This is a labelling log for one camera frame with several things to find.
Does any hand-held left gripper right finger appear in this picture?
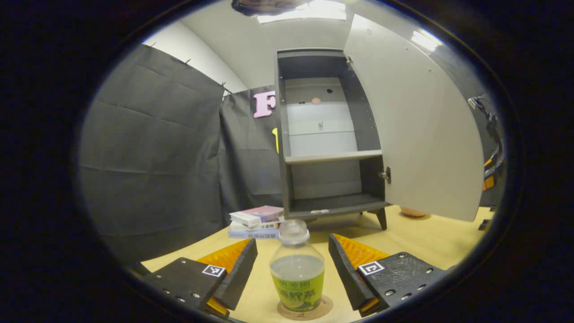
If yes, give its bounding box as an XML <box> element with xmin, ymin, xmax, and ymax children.
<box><xmin>329</xmin><ymin>233</ymin><xmax>449</xmax><ymax>317</ymax></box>

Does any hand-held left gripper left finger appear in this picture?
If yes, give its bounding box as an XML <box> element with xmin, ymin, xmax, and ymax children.
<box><xmin>143</xmin><ymin>238</ymin><xmax>258</xmax><ymax>318</ymax></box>

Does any round brown coaster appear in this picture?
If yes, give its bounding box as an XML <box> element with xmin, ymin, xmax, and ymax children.
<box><xmin>277</xmin><ymin>294</ymin><xmax>334</xmax><ymax>321</ymax></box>

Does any green label bottle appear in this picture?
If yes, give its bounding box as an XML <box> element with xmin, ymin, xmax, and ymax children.
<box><xmin>269</xmin><ymin>219</ymin><xmax>326</xmax><ymax>313</ymax></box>

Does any grey cabinet door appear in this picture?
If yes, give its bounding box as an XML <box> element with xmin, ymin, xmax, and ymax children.
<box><xmin>343</xmin><ymin>13</ymin><xmax>485</xmax><ymax>223</ymax></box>

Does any dark grey cabinet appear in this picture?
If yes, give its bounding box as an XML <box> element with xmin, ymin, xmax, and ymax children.
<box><xmin>274</xmin><ymin>48</ymin><xmax>391</xmax><ymax>230</ymax></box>

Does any blue book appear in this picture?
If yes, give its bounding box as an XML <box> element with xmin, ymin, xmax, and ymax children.
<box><xmin>228</xmin><ymin>228</ymin><xmax>281</xmax><ymax>240</ymax></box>

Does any white book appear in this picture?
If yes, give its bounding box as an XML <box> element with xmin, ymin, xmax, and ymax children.
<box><xmin>230</xmin><ymin>218</ymin><xmax>286</xmax><ymax>232</ymax></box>

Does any pink book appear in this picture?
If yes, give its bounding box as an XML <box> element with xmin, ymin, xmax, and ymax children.
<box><xmin>230</xmin><ymin>205</ymin><xmax>284</xmax><ymax>227</ymax></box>

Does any long ceiling light strip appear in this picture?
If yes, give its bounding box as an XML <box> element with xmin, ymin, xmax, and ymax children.
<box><xmin>412</xmin><ymin>29</ymin><xmax>443</xmax><ymax>51</ymax></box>

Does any black backdrop cloth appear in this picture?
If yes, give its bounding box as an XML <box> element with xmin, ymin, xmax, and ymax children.
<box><xmin>78</xmin><ymin>44</ymin><xmax>505</xmax><ymax>265</ymax></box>

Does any large ceiling light panel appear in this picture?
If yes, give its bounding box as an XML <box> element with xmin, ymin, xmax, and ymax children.
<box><xmin>258</xmin><ymin>0</ymin><xmax>347</xmax><ymax>24</ymax></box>

